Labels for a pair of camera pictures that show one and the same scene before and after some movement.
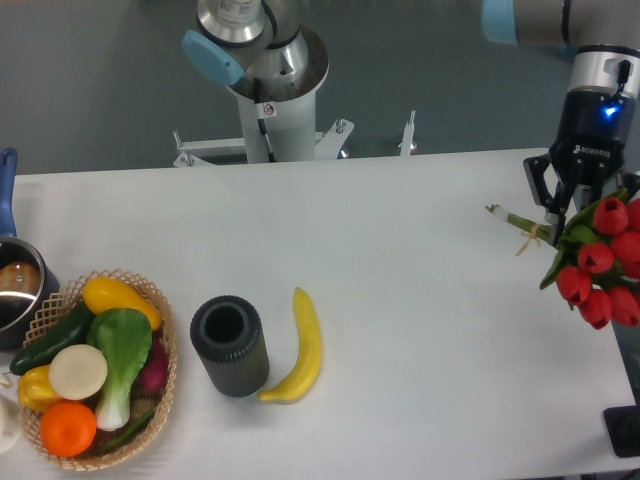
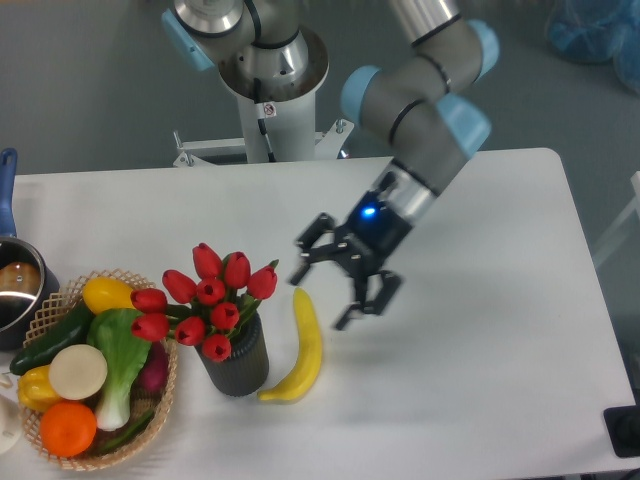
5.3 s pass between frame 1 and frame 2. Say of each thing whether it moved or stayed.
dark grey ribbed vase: stayed
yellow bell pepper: stayed
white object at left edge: stayed
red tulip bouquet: moved
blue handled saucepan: stayed
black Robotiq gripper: moved
